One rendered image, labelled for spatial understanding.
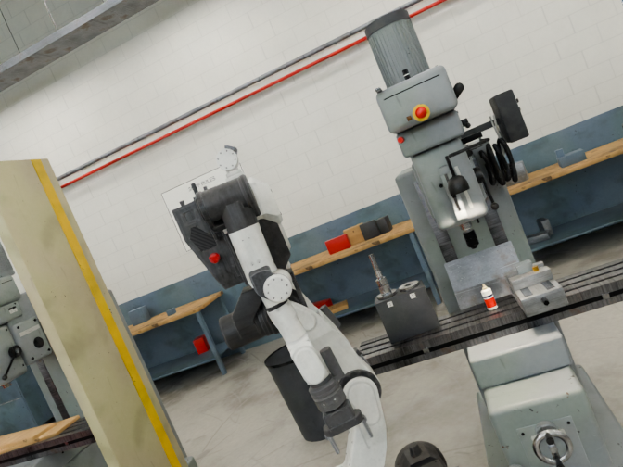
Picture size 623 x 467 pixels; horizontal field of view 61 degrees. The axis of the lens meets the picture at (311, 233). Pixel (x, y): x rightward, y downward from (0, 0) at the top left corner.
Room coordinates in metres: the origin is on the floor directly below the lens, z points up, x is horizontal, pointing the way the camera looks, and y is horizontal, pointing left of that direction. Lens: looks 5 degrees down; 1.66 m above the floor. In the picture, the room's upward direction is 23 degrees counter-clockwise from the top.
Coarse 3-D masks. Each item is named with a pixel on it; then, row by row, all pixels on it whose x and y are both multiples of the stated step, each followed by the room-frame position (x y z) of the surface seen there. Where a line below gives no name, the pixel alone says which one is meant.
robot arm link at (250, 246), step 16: (256, 224) 1.45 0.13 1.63; (240, 240) 1.43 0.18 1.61; (256, 240) 1.43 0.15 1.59; (240, 256) 1.44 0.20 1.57; (256, 256) 1.43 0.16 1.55; (256, 272) 1.42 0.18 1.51; (272, 272) 1.42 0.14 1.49; (256, 288) 1.42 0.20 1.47; (272, 288) 1.41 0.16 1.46; (288, 288) 1.41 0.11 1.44
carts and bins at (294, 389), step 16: (288, 352) 4.00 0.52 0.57; (272, 368) 3.64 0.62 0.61; (288, 368) 3.56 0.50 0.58; (288, 384) 3.59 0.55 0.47; (304, 384) 3.57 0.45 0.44; (288, 400) 3.65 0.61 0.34; (304, 400) 3.58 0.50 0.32; (304, 416) 3.60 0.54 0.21; (320, 416) 3.58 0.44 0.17; (304, 432) 3.66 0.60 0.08; (320, 432) 3.59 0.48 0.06
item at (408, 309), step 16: (400, 288) 2.20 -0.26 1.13; (416, 288) 2.15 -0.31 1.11; (384, 304) 2.17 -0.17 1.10; (400, 304) 2.16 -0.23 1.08; (416, 304) 2.15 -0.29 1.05; (384, 320) 2.17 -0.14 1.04; (400, 320) 2.16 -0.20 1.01; (416, 320) 2.15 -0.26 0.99; (432, 320) 2.14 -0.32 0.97; (400, 336) 2.17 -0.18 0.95
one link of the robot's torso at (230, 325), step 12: (252, 288) 1.63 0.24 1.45; (240, 300) 1.62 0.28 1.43; (252, 300) 1.62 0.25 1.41; (300, 300) 1.64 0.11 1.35; (240, 312) 1.62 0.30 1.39; (252, 312) 1.62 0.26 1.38; (228, 324) 1.64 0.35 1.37; (240, 324) 1.62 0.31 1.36; (252, 324) 1.62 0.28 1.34; (264, 324) 1.63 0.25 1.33; (228, 336) 1.63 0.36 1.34; (240, 336) 1.63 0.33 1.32; (252, 336) 1.64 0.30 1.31
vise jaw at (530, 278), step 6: (540, 270) 1.98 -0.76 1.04; (546, 270) 1.95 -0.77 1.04; (516, 276) 2.02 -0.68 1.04; (522, 276) 1.99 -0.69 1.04; (528, 276) 1.97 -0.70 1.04; (534, 276) 1.96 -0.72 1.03; (540, 276) 1.96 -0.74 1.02; (546, 276) 1.95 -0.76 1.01; (552, 276) 1.95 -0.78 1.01; (510, 282) 2.00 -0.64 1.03; (516, 282) 1.98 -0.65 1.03; (522, 282) 1.97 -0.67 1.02; (528, 282) 1.97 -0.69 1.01; (534, 282) 1.96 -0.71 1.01; (540, 282) 1.96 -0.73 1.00; (516, 288) 1.98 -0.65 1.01; (522, 288) 1.98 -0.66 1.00
